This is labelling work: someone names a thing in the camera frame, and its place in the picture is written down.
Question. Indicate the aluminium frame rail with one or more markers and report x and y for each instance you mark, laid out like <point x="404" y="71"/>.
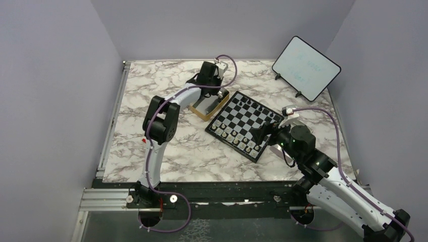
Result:
<point x="112" y="122"/>

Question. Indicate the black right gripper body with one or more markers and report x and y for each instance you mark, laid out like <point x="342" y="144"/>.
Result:
<point x="281" y="136"/>

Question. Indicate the yellow metal tin box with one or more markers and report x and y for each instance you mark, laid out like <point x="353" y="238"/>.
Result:
<point x="206" y="107"/>

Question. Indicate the small whiteboard on stand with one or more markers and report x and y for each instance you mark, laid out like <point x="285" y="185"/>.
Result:
<point x="305" y="68"/>

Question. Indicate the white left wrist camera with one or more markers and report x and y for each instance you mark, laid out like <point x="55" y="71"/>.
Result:
<point x="221" y="67"/>

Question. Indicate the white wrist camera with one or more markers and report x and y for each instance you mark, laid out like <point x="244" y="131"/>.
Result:
<point x="290" y="116"/>
<point x="221" y="67"/>

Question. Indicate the silver metal tin lid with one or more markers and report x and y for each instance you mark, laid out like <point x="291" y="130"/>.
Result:
<point x="277" y="150"/>

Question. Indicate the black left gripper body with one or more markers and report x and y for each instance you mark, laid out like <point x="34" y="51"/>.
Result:
<point x="216" y="80"/>

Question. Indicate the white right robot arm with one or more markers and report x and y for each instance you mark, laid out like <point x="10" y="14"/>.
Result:
<point x="324" y="185"/>

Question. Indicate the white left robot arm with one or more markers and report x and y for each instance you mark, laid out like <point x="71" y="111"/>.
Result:
<point x="161" y="121"/>

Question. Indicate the black and white chessboard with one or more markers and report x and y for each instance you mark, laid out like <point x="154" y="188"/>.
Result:
<point x="241" y="119"/>

